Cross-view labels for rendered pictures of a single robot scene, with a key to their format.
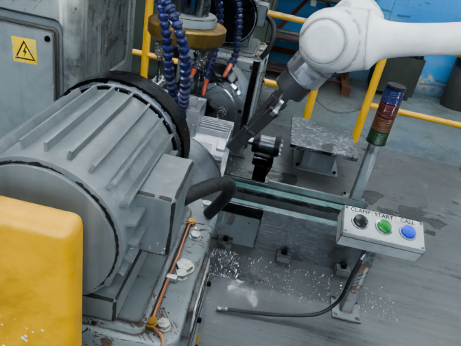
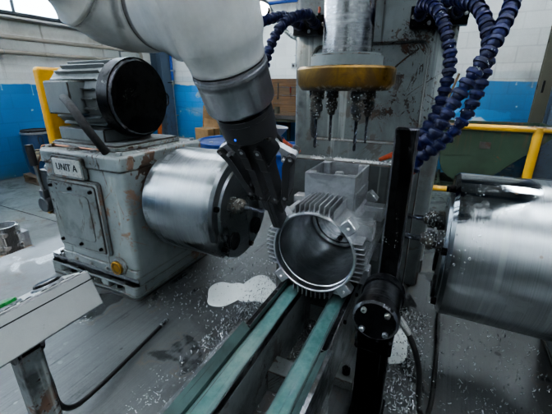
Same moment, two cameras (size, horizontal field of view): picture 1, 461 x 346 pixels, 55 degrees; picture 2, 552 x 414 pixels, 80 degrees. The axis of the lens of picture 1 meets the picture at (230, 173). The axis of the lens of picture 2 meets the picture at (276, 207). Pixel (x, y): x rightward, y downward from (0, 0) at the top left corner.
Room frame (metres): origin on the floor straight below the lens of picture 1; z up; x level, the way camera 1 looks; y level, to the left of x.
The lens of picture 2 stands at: (1.19, -0.50, 1.30)
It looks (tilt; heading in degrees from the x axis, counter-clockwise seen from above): 20 degrees down; 113
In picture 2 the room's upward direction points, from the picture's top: straight up
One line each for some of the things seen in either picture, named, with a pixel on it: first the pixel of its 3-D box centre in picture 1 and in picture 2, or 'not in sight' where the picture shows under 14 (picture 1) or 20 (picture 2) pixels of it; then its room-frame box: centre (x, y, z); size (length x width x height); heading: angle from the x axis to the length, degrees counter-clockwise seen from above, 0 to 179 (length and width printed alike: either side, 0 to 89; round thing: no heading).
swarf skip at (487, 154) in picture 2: not in sight; (487, 157); (2.05, 4.58, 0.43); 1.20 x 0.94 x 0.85; 178
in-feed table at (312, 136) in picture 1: (318, 149); not in sight; (1.55, -0.31, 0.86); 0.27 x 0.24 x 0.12; 177
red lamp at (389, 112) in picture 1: (387, 108); not in sight; (1.32, -0.43, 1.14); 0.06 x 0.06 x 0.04
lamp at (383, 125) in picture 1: (383, 122); not in sight; (1.32, -0.43, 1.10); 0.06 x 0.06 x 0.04
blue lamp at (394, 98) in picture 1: (393, 95); not in sight; (1.32, -0.43, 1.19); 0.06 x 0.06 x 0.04
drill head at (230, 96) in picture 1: (211, 99); (525, 255); (1.37, 0.11, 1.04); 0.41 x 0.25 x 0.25; 177
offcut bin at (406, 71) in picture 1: (399, 62); not in sight; (5.52, -1.73, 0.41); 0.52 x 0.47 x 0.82; 86
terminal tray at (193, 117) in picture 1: (178, 113); (337, 185); (1.04, 0.16, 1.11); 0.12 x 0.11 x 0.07; 87
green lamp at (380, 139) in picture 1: (378, 135); not in sight; (1.32, -0.43, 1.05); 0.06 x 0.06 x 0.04
